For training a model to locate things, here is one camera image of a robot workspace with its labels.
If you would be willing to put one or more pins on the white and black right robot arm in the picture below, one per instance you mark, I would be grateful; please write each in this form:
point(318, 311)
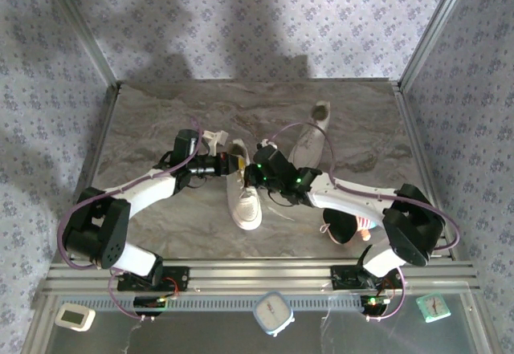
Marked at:
point(349, 197)

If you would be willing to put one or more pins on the black right controller board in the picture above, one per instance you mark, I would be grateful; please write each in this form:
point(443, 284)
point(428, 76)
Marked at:
point(375, 302)

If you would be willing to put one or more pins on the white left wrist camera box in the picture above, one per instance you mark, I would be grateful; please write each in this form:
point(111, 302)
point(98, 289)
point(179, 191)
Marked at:
point(214, 137)

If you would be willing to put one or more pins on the green alarm clock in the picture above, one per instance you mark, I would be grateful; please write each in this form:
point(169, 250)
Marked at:
point(433, 308)

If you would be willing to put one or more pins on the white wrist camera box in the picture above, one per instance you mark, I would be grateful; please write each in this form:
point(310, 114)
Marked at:
point(266, 144)
point(214, 137)

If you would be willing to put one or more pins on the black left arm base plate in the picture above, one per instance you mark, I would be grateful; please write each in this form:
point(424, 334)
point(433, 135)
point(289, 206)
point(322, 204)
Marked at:
point(180, 277)

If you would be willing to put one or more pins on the black-haired plush doll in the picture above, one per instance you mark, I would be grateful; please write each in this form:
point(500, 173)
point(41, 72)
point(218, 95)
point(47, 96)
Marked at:
point(341, 229)

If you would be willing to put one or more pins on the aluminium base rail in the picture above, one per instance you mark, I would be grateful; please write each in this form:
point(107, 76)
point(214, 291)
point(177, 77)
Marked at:
point(261, 275)

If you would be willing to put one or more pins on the aluminium side frame rail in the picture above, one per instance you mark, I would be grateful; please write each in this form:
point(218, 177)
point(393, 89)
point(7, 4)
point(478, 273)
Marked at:
point(413, 129)
point(89, 161)

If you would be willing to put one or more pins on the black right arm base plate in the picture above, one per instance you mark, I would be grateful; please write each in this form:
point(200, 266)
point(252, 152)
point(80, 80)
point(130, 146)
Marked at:
point(341, 277)

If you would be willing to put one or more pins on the blue and white square clock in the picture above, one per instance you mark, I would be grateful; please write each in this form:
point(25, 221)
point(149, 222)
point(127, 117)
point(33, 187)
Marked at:
point(274, 314)

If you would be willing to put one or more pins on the black controller board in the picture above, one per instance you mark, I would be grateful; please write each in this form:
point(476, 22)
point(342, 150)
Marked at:
point(148, 302)
point(375, 302)

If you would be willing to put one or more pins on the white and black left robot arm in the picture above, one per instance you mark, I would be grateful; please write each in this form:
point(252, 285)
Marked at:
point(144, 193)

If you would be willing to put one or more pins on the white digital timer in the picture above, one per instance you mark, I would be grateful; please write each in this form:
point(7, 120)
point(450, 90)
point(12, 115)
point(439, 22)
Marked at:
point(74, 317)

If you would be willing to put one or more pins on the white lace-up sneaker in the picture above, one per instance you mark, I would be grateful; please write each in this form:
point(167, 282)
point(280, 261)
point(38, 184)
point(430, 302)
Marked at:
point(245, 209)
point(309, 145)

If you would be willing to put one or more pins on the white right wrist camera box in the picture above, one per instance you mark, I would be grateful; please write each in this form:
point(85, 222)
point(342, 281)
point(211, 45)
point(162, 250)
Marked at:
point(266, 144)

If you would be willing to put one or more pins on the aluminium frame post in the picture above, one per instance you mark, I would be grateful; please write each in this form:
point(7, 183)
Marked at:
point(432, 29)
point(89, 37)

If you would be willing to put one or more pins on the black left controller board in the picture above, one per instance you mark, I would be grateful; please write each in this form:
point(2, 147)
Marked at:
point(148, 302)

